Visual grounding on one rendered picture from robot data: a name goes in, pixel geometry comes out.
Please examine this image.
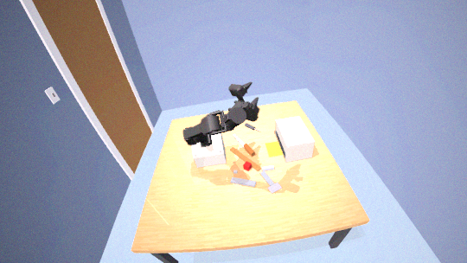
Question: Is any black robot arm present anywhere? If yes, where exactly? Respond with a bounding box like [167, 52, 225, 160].
[182, 100, 260, 148]

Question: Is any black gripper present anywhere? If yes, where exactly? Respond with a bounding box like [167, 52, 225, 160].
[228, 82, 259, 122]

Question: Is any small red cube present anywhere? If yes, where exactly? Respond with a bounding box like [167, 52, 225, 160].
[243, 162, 252, 171]

